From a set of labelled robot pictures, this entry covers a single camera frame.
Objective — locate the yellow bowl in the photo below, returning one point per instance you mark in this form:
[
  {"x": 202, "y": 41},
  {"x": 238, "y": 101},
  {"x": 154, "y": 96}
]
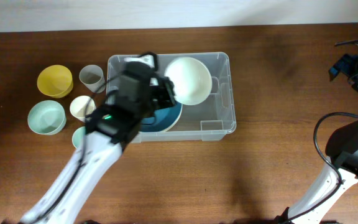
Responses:
[{"x": 55, "y": 81}]

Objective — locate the white bowl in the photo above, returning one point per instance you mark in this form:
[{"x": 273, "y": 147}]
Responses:
[{"x": 191, "y": 78}]

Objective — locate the clear plastic storage container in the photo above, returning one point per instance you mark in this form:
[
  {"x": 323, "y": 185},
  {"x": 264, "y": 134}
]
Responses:
[{"x": 210, "y": 120}]

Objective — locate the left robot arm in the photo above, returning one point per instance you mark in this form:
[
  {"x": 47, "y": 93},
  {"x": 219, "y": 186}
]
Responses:
[{"x": 109, "y": 129}]

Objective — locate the cream cup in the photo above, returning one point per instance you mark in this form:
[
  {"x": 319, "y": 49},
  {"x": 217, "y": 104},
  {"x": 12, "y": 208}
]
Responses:
[{"x": 82, "y": 106}]

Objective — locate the dark blue plate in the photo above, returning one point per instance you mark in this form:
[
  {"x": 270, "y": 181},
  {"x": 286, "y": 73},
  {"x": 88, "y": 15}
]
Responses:
[{"x": 157, "y": 122}]

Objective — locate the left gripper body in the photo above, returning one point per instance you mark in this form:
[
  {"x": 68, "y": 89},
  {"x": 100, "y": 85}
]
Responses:
[{"x": 161, "y": 93}]

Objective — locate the grey cup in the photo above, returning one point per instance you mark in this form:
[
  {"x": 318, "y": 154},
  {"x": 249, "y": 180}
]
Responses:
[{"x": 92, "y": 77}]

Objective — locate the cream plate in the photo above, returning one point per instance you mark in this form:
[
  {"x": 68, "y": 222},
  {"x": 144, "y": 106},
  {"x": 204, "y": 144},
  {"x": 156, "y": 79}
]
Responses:
[{"x": 177, "y": 110}]

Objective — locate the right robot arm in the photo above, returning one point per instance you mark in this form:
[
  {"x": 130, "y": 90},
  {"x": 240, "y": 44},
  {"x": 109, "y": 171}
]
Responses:
[{"x": 340, "y": 170}]

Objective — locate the light green bowl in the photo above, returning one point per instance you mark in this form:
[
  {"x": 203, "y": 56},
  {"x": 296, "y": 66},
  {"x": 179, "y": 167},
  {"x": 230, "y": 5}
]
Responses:
[{"x": 47, "y": 118}]

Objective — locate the green cup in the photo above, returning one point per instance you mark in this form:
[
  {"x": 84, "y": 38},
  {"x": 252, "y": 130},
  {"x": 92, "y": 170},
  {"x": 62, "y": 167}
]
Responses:
[{"x": 78, "y": 136}]

